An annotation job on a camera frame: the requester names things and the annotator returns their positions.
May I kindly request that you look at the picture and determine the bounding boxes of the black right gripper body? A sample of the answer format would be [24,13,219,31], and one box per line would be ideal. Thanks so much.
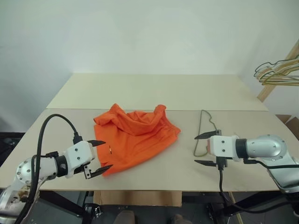
[206,129,228,169]

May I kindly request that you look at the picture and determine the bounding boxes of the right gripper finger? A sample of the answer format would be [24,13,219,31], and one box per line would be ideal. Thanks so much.
[194,160,217,167]
[194,131,217,140]

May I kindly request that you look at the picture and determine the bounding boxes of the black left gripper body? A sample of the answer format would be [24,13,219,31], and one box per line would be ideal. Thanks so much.
[75,161,95,181]

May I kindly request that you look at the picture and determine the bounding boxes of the olive green wire hanger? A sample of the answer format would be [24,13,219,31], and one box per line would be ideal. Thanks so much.
[193,109,221,157]

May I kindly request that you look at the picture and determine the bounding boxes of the orange shorts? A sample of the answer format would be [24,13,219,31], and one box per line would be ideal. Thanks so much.
[93,104,182,178]

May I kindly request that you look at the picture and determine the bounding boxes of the black table caster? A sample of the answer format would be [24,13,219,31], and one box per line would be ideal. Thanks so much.
[84,203,104,219]

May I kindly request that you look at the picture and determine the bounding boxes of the flat brown cardboard sheet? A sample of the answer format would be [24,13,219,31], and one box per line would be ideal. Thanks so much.
[93,190,183,208]

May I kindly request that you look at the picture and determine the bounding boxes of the dark brown rounded shape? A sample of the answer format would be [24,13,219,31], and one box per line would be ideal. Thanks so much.
[174,213,188,224]
[114,210,136,224]

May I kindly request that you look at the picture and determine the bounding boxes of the wooden clothes rack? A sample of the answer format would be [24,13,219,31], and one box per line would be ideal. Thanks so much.
[256,38,299,102]

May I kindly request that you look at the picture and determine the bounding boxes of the black bulky object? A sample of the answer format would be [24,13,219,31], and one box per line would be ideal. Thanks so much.
[0,132,25,168]

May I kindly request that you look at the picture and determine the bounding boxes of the open cardboard box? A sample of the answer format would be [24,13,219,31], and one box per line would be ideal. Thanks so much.
[275,114,299,142]

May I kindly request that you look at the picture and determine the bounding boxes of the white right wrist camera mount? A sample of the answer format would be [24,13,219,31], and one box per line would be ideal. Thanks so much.
[208,134,241,161]

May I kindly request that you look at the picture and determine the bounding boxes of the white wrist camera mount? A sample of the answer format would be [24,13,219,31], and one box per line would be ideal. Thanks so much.
[63,140,95,179]
[208,134,241,161]

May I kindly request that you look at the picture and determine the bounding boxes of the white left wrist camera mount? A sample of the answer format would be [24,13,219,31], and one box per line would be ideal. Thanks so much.
[63,140,95,179]

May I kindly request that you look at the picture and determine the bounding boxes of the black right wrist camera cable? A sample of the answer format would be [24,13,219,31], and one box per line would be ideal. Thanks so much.
[218,163,299,214]

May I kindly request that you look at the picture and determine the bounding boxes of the black metal table frame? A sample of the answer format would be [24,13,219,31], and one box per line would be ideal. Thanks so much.
[38,190,299,224]

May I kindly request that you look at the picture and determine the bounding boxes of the black right gripper power cable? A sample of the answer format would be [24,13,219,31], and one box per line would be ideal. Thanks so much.
[242,158,299,169]

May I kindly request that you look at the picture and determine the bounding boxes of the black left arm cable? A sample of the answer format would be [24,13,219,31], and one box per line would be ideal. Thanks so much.
[14,113,83,224]

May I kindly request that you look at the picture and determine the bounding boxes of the bunch of wire hangers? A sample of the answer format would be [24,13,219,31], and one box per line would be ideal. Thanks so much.
[257,59,299,87]

